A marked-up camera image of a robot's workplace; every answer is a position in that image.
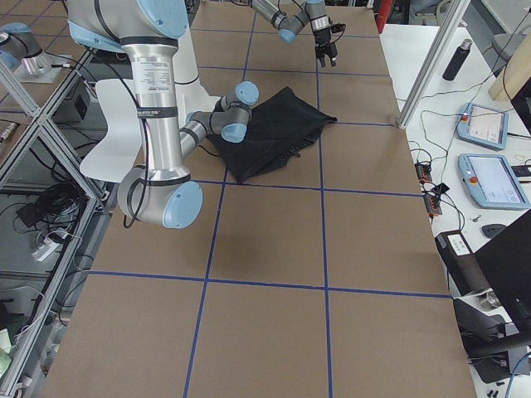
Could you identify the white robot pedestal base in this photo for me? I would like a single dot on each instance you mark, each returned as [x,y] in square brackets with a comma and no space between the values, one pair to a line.
[189,94]

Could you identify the aluminium frame post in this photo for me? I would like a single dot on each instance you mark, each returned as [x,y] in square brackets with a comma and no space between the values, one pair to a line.
[438,47]

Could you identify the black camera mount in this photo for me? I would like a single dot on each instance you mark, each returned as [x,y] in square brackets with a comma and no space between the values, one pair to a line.
[337,28]

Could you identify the black computer mouse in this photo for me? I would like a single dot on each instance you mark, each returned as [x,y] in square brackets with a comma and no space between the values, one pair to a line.
[492,230]

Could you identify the black monitor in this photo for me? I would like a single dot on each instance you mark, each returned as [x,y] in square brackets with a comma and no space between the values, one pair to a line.
[505,263]

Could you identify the black printed t-shirt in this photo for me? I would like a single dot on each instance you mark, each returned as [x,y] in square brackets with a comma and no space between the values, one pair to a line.
[278,130]

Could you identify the black water bottle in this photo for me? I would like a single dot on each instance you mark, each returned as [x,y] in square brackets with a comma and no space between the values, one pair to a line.
[457,60]

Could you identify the far teach pendant tablet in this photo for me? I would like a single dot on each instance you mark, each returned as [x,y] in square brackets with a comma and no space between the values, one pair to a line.
[483,126]

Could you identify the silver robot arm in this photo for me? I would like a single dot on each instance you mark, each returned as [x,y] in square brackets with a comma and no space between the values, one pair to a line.
[161,191]
[312,13]

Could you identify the near teach pendant tablet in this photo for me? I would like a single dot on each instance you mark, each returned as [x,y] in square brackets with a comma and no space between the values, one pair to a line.
[491,182]

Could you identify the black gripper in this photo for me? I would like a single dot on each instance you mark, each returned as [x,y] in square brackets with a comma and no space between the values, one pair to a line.
[323,41]

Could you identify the teach pendant tablet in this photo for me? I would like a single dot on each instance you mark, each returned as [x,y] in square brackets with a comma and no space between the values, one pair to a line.
[491,182]
[483,126]

